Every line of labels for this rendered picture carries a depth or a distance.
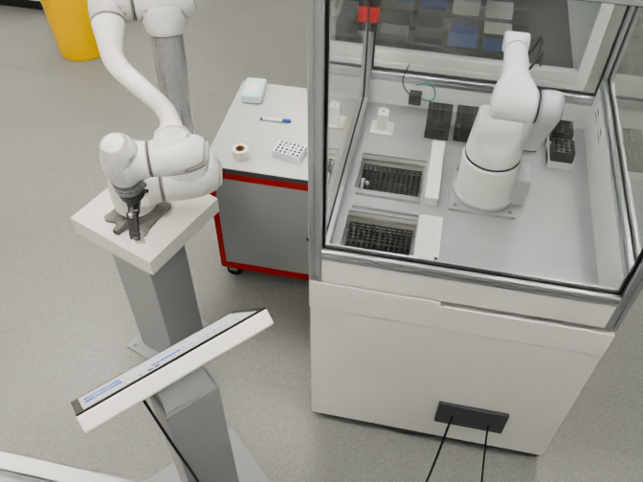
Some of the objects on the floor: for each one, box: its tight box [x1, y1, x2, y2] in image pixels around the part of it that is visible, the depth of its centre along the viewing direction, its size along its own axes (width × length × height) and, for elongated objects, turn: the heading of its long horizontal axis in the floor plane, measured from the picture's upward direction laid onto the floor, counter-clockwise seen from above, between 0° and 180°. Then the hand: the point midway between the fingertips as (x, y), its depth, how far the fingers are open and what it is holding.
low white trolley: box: [210, 80, 309, 280], centre depth 318 cm, size 58×62×76 cm
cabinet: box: [310, 307, 602, 455], centre depth 277 cm, size 95×103×80 cm
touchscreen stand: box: [146, 365, 270, 482], centre depth 215 cm, size 50×45×102 cm
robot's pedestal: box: [91, 241, 210, 360], centre depth 277 cm, size 30×30×76 cm
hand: (143, 222), depth 209 cm, fingers open, 13 cm apart
